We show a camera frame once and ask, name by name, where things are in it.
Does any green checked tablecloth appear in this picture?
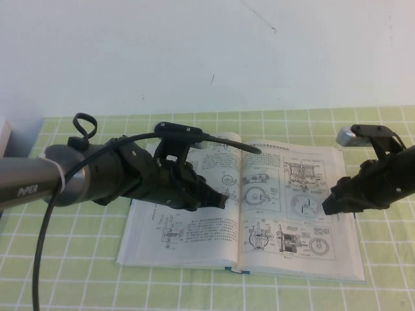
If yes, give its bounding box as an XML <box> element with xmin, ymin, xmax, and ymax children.
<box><xmin>0</xmin><ymin>105</ymin><xmax>415</xmax><ymax>311</ymax></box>

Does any left camera black cable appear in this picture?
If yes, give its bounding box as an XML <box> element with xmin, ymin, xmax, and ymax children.
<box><xmin>30</xmin><ymin>131</ymin><xmax>263</xmax><ymax>311</ymax></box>

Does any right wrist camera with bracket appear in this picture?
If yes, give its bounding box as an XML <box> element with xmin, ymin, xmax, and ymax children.
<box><xmin>335</xmin><ymin>124</ymin><xmax>407</xmax><ymax>161</ymax></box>

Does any white zip tie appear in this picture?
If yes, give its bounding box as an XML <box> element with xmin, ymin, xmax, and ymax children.
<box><xmin>38</xmin><ymin>152</ymin><xmax>69</xmax><ymax>189</ymax></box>

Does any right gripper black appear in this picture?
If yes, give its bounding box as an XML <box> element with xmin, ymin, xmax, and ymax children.
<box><xmin>323</xmin><ymin>158</ymin><xmax>399</xmax><ymax>216</ymax></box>

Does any book with diagrams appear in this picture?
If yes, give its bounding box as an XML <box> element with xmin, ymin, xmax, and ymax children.
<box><xmin>115</xmin><ymin>131</ymin><xmax>369</xmax><ymax>286</ymax></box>

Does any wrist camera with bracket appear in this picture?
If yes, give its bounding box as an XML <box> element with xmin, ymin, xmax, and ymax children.
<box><xmin>152</xmin><ymin>121</ymin><xmax>210</xmax><ymax>169</ymax></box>
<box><xmin>335</xmin><ymin>124</ymin><xmax>407</xmax><ymax>161</ymax></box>

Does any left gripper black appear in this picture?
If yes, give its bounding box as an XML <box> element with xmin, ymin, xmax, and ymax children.
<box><xmin>139</xmin><ymin>158</ymin><xmax>228</xmax><ymax>212</ymax></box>

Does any black looped plug strap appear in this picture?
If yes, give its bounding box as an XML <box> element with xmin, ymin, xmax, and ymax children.
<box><xmin>67</xmin><ymin>112</ymin><xmax>98</xmax><ymax>152</ymax></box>

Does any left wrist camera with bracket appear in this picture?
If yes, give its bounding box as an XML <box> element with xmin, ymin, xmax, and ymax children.
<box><xmin>152</xmin><ymin>121</ymin><xmax>210</xmax><ymax>169</ymax></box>

